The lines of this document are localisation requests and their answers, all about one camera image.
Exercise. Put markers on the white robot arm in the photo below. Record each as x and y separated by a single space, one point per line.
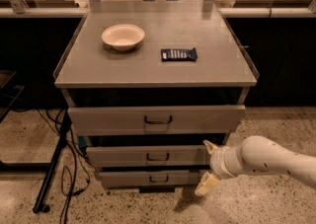
255 156

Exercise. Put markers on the grey drawer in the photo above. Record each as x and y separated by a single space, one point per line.
155 120
142 156
150 178

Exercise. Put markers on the grey drawer cabinet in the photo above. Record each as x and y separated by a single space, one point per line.
93 75

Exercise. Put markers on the grey top drawer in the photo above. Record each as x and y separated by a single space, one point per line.
155 120

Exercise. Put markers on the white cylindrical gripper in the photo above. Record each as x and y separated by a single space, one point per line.
217 163

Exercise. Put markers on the black stand leg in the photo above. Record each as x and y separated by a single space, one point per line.
39 205

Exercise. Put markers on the dark blue snack bar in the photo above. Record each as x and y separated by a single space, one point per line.
178 54

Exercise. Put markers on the white paper bowl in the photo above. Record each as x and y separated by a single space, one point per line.
123 37

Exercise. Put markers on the grey bottom drawer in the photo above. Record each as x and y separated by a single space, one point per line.
150 178

